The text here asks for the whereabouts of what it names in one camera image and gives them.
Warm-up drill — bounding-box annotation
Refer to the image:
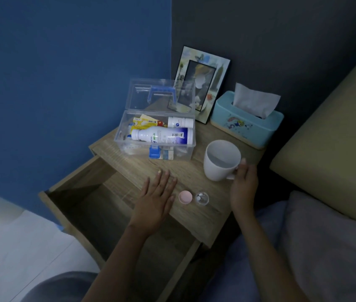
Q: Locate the person's left hand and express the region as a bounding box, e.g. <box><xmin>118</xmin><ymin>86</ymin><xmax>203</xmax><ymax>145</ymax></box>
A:
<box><xmin>130</xmin><ymin>169</ymin><xmax>178</xmax><ymax>232</ymax></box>

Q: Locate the person's right hand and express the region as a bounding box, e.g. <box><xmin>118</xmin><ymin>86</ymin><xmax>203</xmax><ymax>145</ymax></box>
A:
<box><xmin>230</xmin><ymin>158</ymin><xmax>259</xmax><ymax>217</ymax></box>

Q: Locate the white ceramic mug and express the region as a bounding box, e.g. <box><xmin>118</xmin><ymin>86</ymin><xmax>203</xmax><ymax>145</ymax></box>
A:
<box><xmin>203</xmin><ymin>140</ymin><xmax>242</xmax><ymax>182</ymax></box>

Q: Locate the person's right forearm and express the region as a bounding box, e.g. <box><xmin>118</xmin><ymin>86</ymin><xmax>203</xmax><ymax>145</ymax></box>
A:
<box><xmin>237</xmin><ymin>210</ymin><xmax>308</xmax><ymax>302</ymax></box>

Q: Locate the person's left forearm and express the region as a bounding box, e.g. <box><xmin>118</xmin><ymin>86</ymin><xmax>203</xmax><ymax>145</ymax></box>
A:
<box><xmin>82</xmin><ymin>223</ymin><xmax>163</xmax><ymax>302</ymax></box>

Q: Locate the pink round cap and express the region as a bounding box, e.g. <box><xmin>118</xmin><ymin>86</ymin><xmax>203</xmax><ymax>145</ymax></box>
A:
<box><xmin>178</xmin><ymin>190</ymin><xmax>194</xmax><ymax>205</ymax></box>

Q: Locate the small white medicine carton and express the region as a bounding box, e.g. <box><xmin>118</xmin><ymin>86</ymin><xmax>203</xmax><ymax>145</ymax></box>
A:
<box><xmin>160</xmin><ymin>147</ymin><xmax>176</xmax><ymax>161</ymax></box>

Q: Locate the wooden nightstand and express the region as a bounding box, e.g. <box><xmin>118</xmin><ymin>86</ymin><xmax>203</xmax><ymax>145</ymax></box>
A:
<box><xmin>38</xmin><ymin>117</ymin><xmax>266</xmax><ymax>302</ymax></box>

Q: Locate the light blue tissue box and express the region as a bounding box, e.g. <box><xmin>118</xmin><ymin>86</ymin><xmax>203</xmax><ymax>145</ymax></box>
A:
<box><xmin>210</xmin><ymin>90</ymin><xmax>285</xmax><ymax>151</ymax></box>

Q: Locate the large white bottle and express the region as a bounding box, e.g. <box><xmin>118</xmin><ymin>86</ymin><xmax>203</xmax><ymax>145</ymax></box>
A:
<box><xmin>130</xmin><ymin>126</ymin><xmax>194</xmax><ymax>147</ymax></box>

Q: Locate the clear plastic medicine box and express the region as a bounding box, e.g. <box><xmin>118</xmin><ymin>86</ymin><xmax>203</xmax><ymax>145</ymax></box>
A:
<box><xmin>114</xmin><ymin>78</ymin><xmax>197</xmax><ymax>161</ymax></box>

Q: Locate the wooden nightstand drawer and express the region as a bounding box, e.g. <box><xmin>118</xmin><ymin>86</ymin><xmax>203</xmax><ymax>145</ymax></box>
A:
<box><xmin>38</xmin><ymin>155</ymin><xmax>202</xmax><ymax>302</ymax></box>

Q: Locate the small white bottle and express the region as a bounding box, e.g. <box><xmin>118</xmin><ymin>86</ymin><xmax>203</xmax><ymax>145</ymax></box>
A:
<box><xmin>167</xmin><ymin>116</ymin><xmax>195</xmax><ymax>129</ymax></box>

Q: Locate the yellow medicine packet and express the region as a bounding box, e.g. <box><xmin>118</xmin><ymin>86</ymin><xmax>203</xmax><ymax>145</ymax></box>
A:
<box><xmin>133</xmin><ymin>114</ymin><xmax>165</xmax><ymax>128</ymax></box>

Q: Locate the white tissue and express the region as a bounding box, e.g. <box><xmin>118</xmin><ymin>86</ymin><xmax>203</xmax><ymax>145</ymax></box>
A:
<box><xmin>232</xmin><ymin>82</ymin><xmax>282</xmax><ymax>119</ymax></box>

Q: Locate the beige padded headboard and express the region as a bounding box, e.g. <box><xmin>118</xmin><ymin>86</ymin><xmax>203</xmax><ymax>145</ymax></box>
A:
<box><xmin>269</xmin><ymin>40</ymin><xmax>356</xmax><ymax>230</ymax></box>

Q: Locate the light blue bedsheet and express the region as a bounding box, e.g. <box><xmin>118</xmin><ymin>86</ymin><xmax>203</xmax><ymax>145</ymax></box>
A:
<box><xmin>196</xmin><ymin>200</ymin><xmax>293</xmax><ymax>302</ymax></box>

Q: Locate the grey pillow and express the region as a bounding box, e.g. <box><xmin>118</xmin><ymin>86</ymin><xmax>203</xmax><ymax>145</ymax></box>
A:
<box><xmin>277</xmin><ymin>190</ymin><xmax>356</xmax><ymax>302</ymax></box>

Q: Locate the person's grey trouser leg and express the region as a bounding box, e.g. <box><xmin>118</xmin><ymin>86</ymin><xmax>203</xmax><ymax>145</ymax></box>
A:
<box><xmin>20</xmin><ymin>271</ymin><xmax>99</xmax><ymax>302</ymax></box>

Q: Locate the blue box handle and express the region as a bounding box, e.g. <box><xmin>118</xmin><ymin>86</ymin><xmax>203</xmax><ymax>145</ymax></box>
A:
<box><xmin>147</xmin><ymin>86</ymin><xmax>176</xmax><ymax>104</ymax></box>

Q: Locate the black-edged photo frame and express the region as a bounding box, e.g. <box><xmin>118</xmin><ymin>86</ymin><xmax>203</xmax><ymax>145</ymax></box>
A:
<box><xmin>168</xmin><ymin>45</ymin><xmax>231</xmax><ymax>125</ymax></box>

